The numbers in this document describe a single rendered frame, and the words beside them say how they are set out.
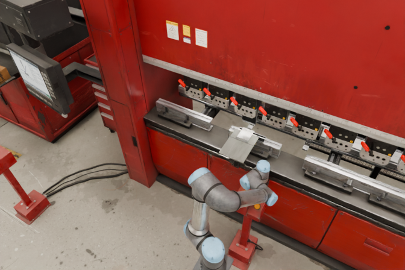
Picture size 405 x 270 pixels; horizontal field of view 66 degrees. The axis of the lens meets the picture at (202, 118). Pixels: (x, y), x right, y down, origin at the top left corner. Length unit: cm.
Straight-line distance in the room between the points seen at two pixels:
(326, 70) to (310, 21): 27
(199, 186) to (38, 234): 207
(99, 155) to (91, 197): 54
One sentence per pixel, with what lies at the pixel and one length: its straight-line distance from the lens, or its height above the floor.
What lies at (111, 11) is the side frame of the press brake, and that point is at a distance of 203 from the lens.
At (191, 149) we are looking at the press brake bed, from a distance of 248.
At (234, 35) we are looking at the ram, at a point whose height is 173.
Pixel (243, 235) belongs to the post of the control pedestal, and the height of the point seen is 29.
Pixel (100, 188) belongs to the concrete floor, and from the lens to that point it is 331.
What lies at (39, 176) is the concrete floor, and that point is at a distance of 365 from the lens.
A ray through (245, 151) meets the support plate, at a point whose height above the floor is 100.
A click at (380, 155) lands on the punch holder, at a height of 124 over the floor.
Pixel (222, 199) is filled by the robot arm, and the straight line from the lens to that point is 141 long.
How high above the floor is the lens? 258
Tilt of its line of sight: 43 degrees down
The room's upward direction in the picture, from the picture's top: 1 degrees counter-clockwise
